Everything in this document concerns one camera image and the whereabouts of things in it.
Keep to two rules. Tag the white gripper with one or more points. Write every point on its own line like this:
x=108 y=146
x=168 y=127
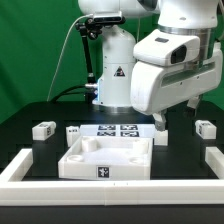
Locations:
x=155 y=88

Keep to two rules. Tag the white square tabletop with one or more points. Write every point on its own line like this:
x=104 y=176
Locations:
x=107 y=158

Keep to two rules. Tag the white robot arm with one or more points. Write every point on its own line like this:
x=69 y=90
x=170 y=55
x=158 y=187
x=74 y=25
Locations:
x=156 y=53

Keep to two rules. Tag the white U-shaped fence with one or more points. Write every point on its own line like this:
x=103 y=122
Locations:
x=16 y=191

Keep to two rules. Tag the white marker base plate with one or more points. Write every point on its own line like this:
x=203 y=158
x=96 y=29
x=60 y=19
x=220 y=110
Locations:
x=119 y=130

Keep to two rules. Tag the grey camera on mount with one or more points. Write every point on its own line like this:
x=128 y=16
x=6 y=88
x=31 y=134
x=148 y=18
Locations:
x=108 y=17

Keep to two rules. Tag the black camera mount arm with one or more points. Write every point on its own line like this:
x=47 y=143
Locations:
x=87 y=46

